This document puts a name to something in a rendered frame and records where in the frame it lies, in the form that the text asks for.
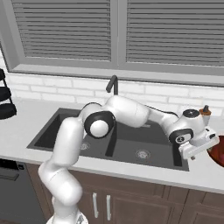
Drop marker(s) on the black tap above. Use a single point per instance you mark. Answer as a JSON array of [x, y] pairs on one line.
[[114, 84]]

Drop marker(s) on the brown cupboard door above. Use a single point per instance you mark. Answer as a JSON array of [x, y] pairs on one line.
[[87, 204], [207, 211], [140, 208]]

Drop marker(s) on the brown soap dispenser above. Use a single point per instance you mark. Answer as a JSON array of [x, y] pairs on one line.
[[205, 110]]

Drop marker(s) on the dark grey dishwasher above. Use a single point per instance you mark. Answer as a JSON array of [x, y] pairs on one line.
[[17, 201]]

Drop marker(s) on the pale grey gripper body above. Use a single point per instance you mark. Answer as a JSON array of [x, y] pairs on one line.
[[198, 146]]

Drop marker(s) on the black tiered stand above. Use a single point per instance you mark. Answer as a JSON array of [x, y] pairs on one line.
[[5, 109]]

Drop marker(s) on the dark grey double sink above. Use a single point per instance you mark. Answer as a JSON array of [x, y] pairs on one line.
[[140, 145]]

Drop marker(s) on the grey window with blinds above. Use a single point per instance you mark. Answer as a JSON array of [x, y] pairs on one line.
[[116, 35]]

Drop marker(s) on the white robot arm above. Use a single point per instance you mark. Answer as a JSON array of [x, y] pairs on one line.
[[128, 110]]

